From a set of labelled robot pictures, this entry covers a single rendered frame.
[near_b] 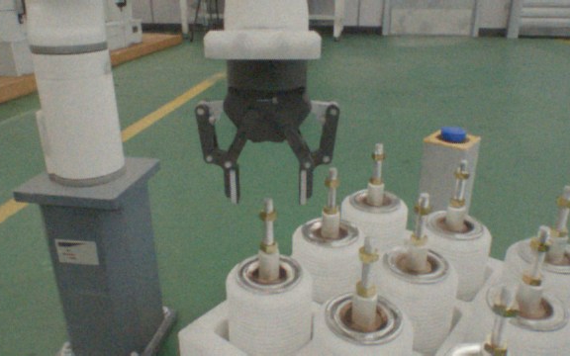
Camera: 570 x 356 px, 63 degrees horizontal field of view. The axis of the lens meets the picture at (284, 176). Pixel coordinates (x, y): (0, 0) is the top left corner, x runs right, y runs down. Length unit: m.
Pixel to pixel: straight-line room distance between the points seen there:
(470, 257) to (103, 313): 0.51
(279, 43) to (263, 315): 0.28
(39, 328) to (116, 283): 0.26
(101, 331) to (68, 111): 0.33
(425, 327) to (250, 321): 0.19
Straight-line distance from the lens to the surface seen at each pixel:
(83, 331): 0.79
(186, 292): 0.95
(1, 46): 2.94
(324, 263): 0.58
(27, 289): 1.06
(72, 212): 0.68
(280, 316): 0.51
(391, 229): 0.68
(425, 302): 0.54
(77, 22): 0.65
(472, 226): 0.67
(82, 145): 0.66
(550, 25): 5.73
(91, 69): 0.64
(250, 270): 0.54
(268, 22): 0.41
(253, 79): 0.41
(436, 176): 0.80
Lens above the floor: 0.55
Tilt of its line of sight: 23 degrees down
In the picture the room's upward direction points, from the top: straight up
